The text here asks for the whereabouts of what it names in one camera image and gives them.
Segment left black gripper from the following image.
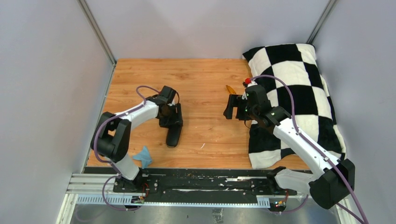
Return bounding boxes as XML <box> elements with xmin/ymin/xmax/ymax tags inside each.
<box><xmin>160</xmin><ymin>103</ymin><xmax>183</xmax><ymax>129</ymax></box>

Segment black glasses case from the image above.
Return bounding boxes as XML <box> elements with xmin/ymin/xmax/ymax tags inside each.
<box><xmin>166</xmin><ymin>125</ymin><xmax>182</xmax><ymax>147</ymax></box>

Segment light blue cleaning cloth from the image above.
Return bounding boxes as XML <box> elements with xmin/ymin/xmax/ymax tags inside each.
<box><xmin>132</xmin><ymin>146</ymin><xmax>153</xmax><ymax>169</ymax></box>

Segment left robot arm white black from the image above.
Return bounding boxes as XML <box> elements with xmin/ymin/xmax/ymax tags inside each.
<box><xmin>90</xmin><ymin>86</ymin><xmax>183</xmax><ymax>193</ymax></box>

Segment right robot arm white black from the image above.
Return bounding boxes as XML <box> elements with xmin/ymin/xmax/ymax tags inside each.
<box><xmin>223</xmin><ymin>85</ymin><xmax>355</xmax><ymax>209</ymax></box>

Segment orange sunglasses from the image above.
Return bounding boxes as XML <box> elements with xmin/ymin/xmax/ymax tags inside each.
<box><xmin>226</xmin><ymin>85</ymin><xmax>237</xmax><ymax>95</ymax></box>

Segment black white checkered blanket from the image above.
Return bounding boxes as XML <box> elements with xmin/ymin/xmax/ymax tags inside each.
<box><xmin>242</xmin><ymin>43</ymin><xmax>347</xmax><ymax>160</ymax></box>

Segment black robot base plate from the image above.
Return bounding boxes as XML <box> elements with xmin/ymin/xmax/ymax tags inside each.
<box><xmin>83</xmin><ymin>167</ymin><xmax>310</xmax><ymax>205</ymax></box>

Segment aluminium rail frame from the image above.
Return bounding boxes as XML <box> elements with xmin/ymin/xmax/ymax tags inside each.
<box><xmin>57</xmin><ymin>170</ymin><xmax>356</xmax><ymax>224</ymax></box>

